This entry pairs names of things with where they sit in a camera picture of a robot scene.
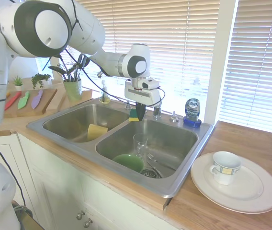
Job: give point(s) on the round metal cabinet knob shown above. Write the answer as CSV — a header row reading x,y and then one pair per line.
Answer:
x,y
88,222
80,215

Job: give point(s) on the thick wooden cutting board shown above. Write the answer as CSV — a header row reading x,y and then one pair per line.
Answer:
x,y
47,100

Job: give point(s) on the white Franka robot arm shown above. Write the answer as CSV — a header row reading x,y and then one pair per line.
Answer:
x,y
85,31

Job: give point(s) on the blue Dawn soap bottle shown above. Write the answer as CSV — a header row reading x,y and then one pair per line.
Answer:
x,y
192,107

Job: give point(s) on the wide window blind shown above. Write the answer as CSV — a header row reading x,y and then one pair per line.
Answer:
x,y
179,48

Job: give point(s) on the stainless steel double sink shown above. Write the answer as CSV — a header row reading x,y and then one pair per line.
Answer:
x,y
174,141

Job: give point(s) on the purple plastic knife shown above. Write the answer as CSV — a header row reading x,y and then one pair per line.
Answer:
x,y
37,99

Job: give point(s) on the narrow window blind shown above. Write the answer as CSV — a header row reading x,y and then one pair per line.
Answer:
x,y
258,72

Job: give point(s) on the yellow green sponge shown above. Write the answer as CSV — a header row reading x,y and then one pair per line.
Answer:
x,y
133,115

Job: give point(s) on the chrome gooseneck faucet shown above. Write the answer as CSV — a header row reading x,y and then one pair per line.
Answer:
x,y
99,73

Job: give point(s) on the red plastic knife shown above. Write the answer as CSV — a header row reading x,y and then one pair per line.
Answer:
x,y
11,101

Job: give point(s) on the thin wooden cutting board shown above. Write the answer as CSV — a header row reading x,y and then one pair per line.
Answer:
x,y
61,104

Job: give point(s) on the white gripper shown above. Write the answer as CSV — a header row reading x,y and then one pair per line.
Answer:
x,y
140,95

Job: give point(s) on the dark leaf potted plant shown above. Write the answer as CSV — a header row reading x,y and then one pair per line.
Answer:
x,y
72,89

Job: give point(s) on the white dinner plate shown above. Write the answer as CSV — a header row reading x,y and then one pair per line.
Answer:
x,y
246,191

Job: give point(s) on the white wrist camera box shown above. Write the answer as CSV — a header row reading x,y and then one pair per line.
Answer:
x,y
150,84

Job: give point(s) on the small trailing green plant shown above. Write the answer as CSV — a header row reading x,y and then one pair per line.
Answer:
x,y
40,79

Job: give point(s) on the steel drain strainer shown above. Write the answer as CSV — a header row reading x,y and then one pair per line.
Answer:
x,y
151,173

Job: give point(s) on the small succulent white pot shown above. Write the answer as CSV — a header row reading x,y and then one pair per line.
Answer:
x,y
18,82

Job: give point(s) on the white patterned teacup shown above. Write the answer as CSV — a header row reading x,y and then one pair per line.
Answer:
x,y
224,172

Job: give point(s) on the green bowl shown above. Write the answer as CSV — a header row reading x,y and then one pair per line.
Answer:
x,y
128,163

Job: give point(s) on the clear drinking glass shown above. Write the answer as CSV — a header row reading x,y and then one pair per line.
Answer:
x,y
139,143

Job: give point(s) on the green plastic knife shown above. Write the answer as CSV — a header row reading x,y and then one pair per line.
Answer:
x,y
23,100

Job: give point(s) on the white kitchen cabinet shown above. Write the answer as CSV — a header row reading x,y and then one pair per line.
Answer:
x,y
54,179

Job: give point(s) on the clear hand soap bottle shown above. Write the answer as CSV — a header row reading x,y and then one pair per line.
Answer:
x,y
105,97

